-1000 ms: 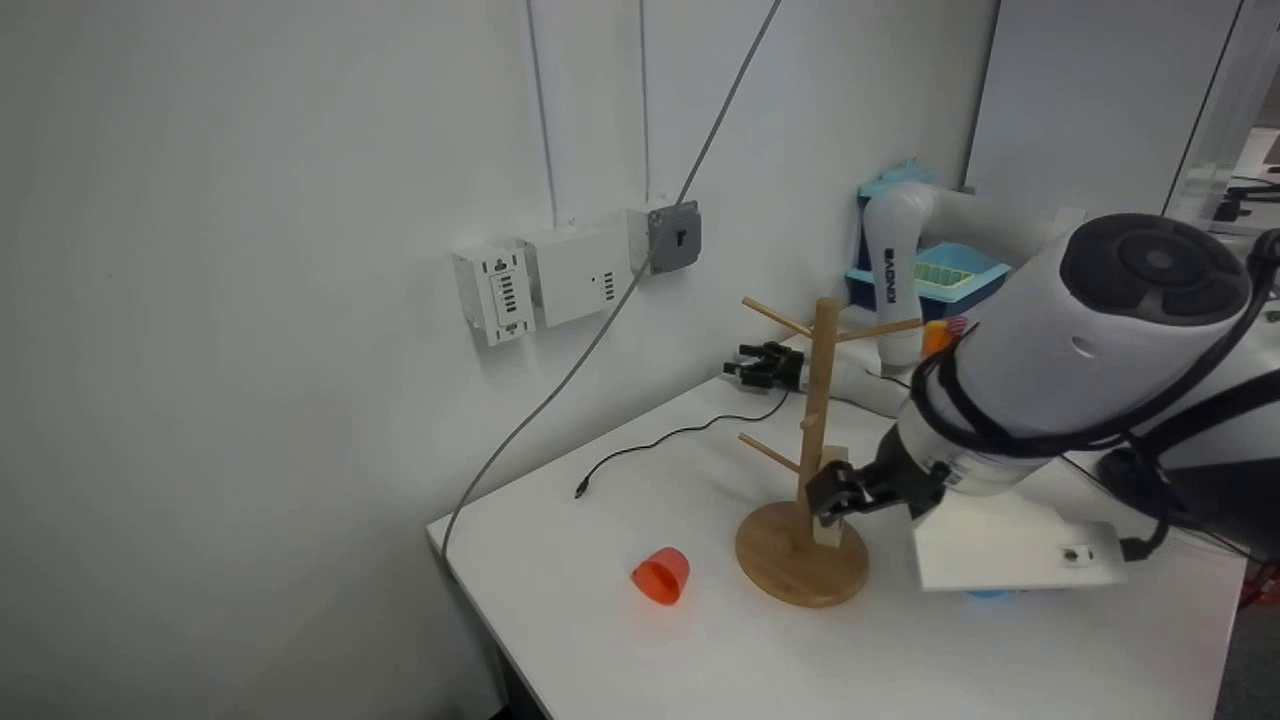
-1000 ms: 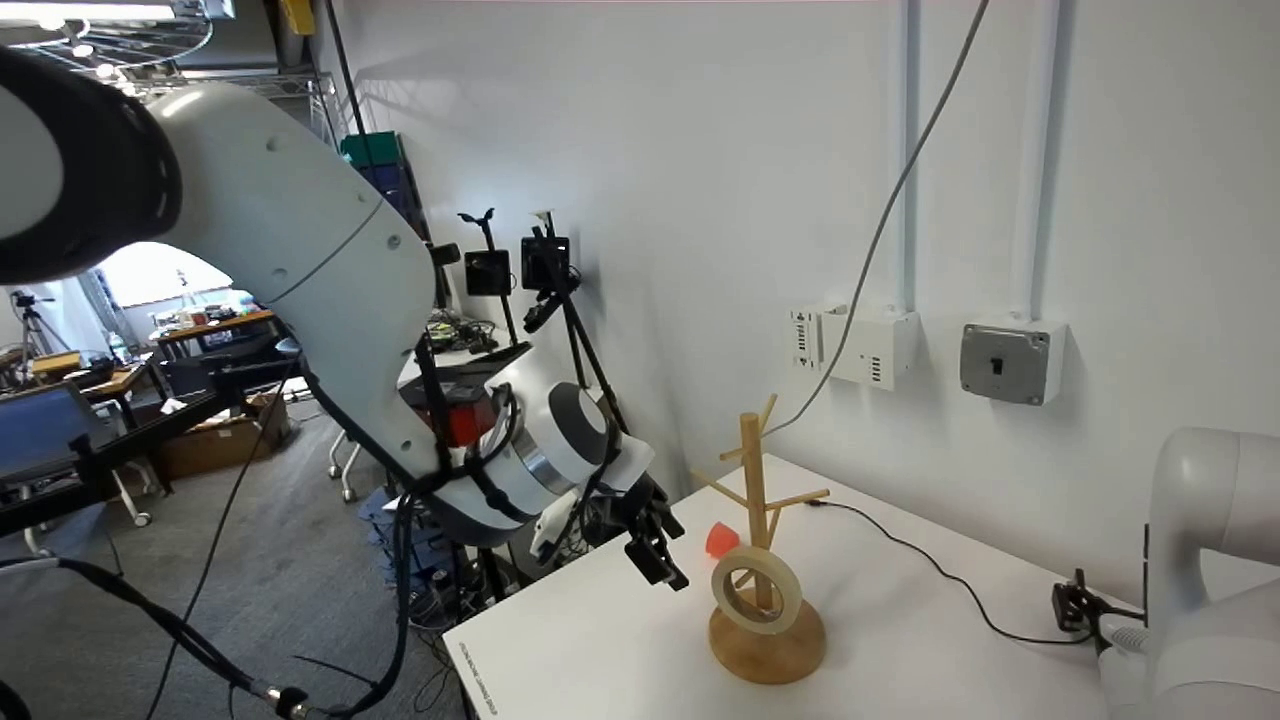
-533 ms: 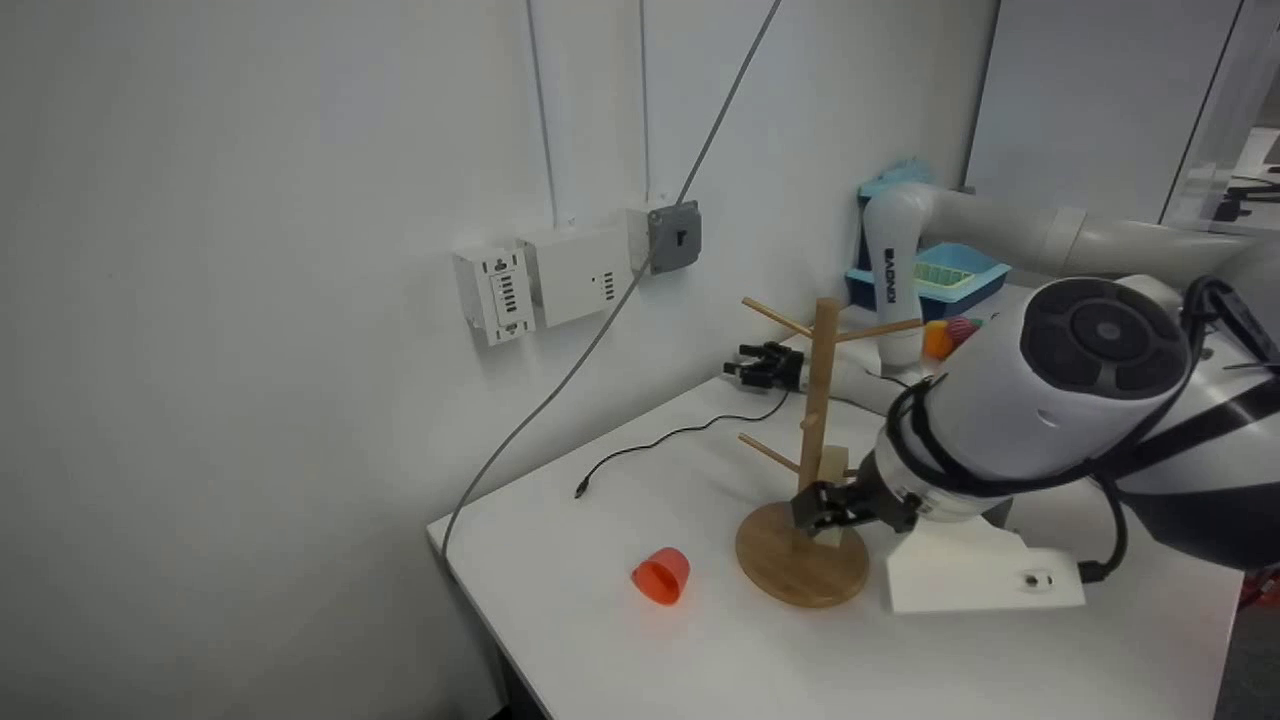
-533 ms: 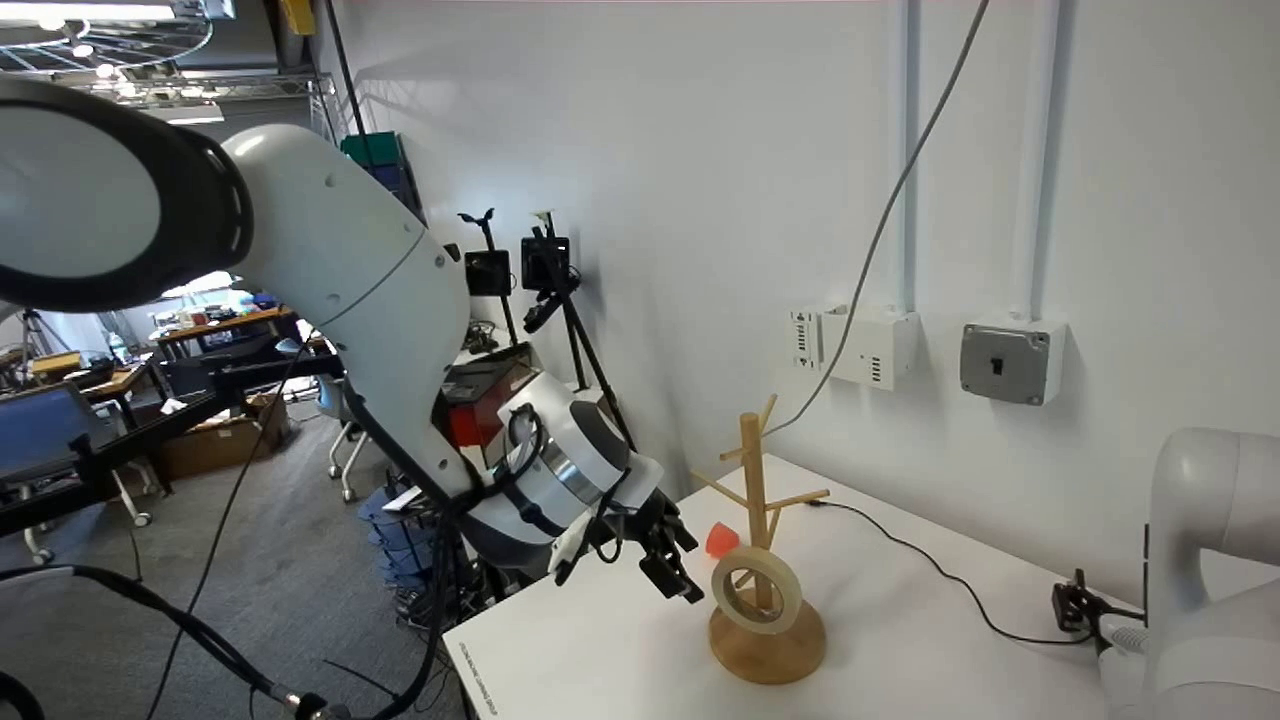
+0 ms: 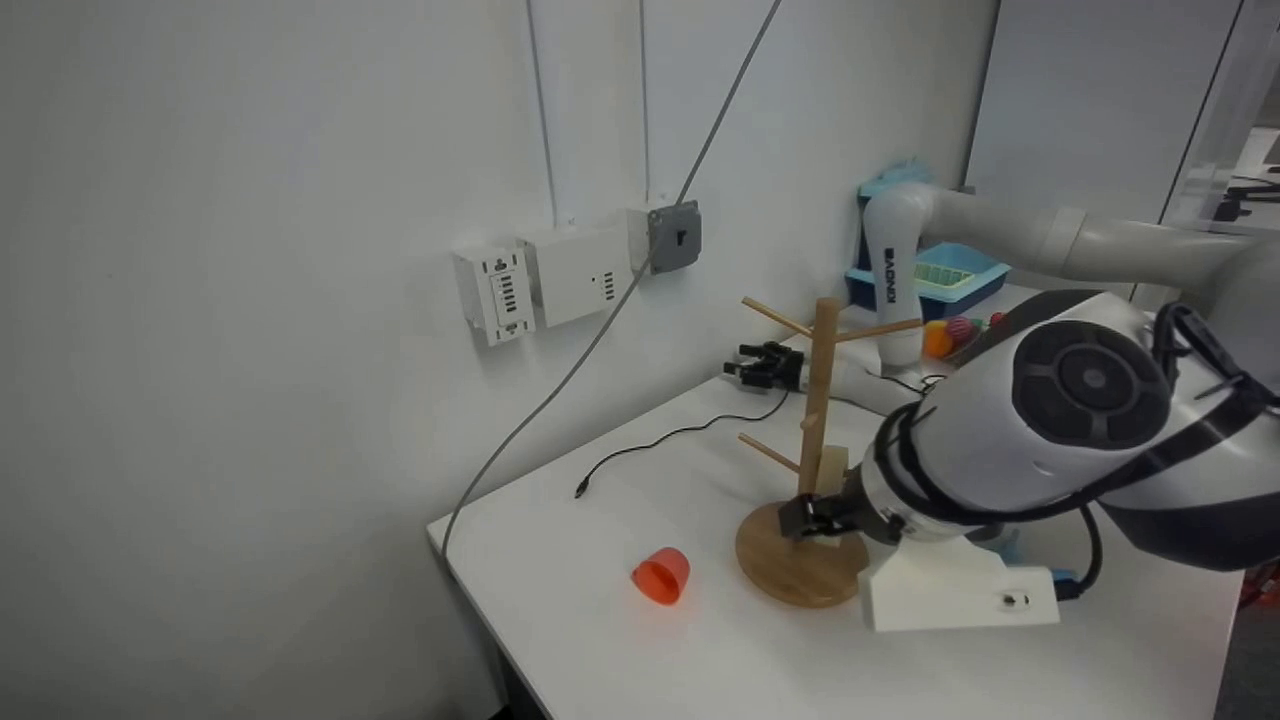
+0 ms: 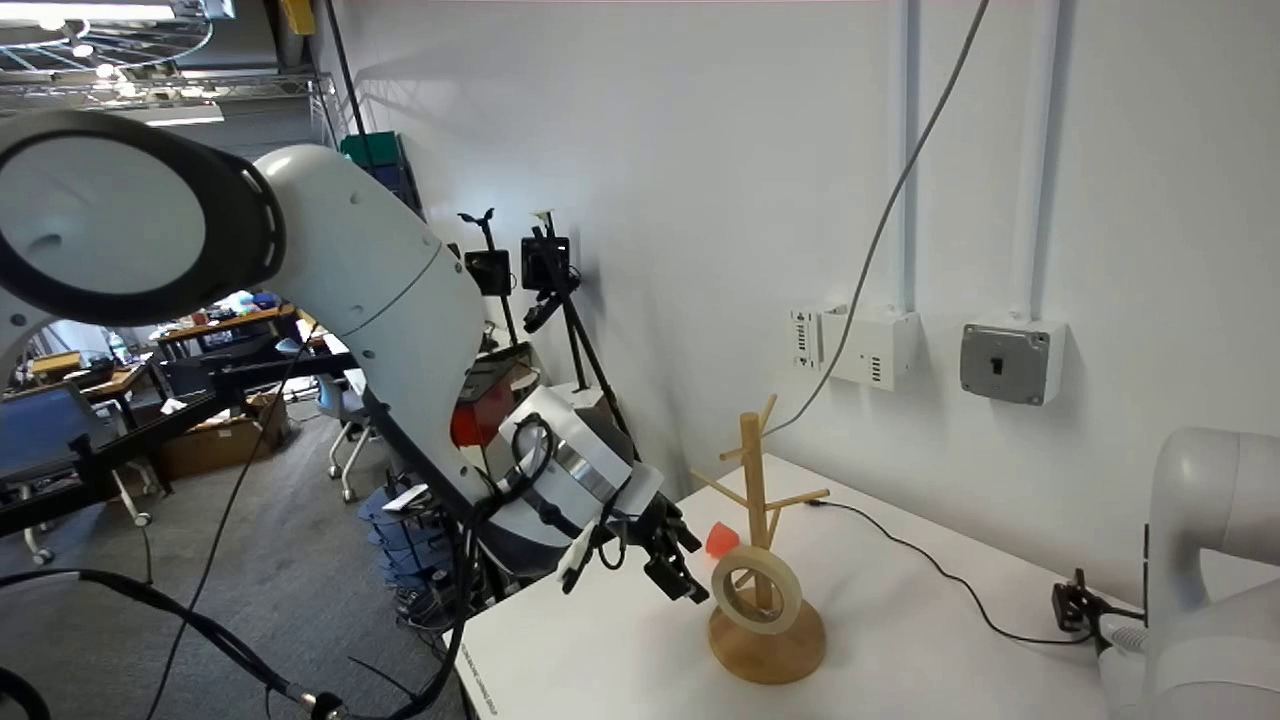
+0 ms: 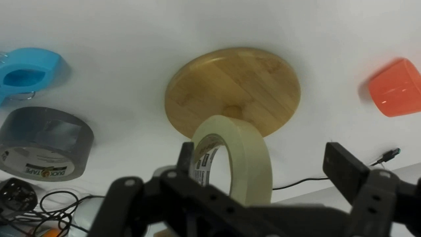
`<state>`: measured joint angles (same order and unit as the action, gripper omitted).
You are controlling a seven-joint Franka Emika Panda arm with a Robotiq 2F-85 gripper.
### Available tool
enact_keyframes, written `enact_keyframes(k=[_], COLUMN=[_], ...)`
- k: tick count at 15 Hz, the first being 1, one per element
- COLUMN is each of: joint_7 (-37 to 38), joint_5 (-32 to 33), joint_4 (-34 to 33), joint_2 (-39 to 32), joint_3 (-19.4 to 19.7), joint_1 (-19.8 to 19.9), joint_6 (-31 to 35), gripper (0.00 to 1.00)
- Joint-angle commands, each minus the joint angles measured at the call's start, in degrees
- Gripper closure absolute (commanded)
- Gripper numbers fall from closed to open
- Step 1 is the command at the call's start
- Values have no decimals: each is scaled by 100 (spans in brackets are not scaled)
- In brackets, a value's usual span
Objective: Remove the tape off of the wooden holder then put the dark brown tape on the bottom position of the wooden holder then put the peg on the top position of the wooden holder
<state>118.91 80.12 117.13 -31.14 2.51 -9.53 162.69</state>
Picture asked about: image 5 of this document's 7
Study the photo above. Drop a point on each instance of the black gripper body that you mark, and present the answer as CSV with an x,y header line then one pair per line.
x,y
868,519

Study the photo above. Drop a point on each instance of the beige masking tape roll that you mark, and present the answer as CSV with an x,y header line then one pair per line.
x,y
835,468

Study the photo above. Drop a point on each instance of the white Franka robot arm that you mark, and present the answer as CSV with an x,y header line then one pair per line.
x,y
1013,441

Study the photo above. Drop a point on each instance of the white blue-trimmed robot arm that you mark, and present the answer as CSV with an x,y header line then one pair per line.
x,y
1065,239

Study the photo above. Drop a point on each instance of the wooden peg tree holder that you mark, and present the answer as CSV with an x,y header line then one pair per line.
x,y
782,567

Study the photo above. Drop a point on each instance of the small black end tool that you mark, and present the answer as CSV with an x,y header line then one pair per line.
x,y
764,367

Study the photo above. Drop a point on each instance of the small orange cup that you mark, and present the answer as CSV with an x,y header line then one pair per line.
x,y
662,578

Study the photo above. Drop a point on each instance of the orange toy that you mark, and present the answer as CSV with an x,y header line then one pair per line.
x,y
940,342

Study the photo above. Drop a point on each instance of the blue box with green lid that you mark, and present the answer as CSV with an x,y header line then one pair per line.
x,y
961,274

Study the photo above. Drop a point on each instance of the grey wall junction box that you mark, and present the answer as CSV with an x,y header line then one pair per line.
x,y
674,239

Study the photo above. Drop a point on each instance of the large white wall box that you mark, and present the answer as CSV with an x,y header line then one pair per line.
x,y
575,274

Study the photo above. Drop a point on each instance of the small labelled white wall box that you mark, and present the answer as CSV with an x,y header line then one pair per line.
x,y
492,294

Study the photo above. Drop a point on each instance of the black background bracket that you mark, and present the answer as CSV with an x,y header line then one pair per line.
x,y
1236,203

